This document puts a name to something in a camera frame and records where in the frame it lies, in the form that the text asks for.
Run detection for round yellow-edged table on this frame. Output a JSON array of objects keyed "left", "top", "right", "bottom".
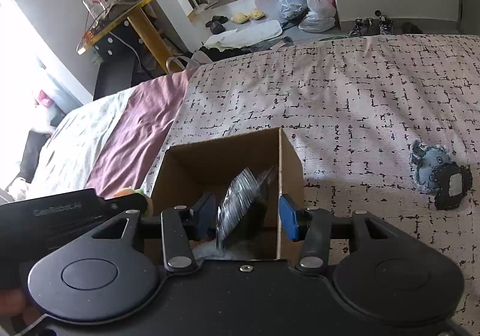
[{"left": 76, "top": 0, "right": 173, "bottom": 73}]

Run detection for yellow slipper right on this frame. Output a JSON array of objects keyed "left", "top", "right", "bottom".
[{"left": 249, "top": 9, "right": 265, "bottom": 21}]

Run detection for brown cardboard box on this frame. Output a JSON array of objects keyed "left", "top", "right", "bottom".
[{"left": 151, "top": 128, "right": 304, "bottom": 262}]

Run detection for black slippers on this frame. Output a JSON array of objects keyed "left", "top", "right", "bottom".
[{"left": 205, "top": 15, "right": 229, "bottom": 35}]

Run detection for orange burger plush toy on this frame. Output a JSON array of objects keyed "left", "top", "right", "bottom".
[{"left": 112, "top": 187, "right": 154, "bottom": 218}]

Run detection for shiny plastic packaged item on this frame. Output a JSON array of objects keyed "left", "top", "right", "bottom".
[{"left": 216, "top": 166, "right": 277, "bottom": 251}]

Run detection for pair of sneakers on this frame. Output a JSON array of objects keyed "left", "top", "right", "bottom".
[{"left": 347, "top": 10, "right": 394, "bottom": 37}]

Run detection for yellow slipper left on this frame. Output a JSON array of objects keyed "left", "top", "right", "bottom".
[{"left": 230, "top": 13, "right": 250, "bottom": 24}]

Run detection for patterned white bed cover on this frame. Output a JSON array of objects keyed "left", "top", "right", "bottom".
[{"left": 164, "top": 34, "right": 479, "bottom": 335}]

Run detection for clear plastic water bottle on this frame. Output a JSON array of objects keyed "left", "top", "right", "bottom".
[{"left": 82, "top": 0, "right": 108, "bottom": 19}]

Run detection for black low cabinet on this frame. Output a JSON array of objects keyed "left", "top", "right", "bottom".
[{"left": 93, "top": 54, "right": 137, "bottom": 101}]

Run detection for person's left hand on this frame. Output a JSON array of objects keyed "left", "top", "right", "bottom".
[{"left": 0, "top": 289, "right": 40, "bottom": 326}]

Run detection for white floor mat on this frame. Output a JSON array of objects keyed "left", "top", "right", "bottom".
[{"left": 203, "top": 20, "right": 283, "bottom": 52}]

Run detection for clear plastic bag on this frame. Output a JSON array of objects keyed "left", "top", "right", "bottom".
[{"left": 298, "top": 12, "right": 335, "bottom": 34}]

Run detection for yellow slipper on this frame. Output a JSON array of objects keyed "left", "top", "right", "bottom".
[
  {"left": 249, "top": 9, "right": 265, "bottom": 21},
  {"left": 230, "top": 13, "right": 250, "bottom": 24}
]

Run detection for mauve pink blanket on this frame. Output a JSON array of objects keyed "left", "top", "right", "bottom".
[{"left": 85, "top": 69, "right": 195, "bottom": 199}]

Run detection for white red plastic bag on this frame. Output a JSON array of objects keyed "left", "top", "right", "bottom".
[{"left": 307, "top": 0, "right": 337, "bottom": 18}]

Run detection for light blue fuzzy sock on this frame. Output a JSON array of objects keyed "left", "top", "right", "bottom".
[{"left": 192, "top": 241, "right": 257, "bottom": 261}]

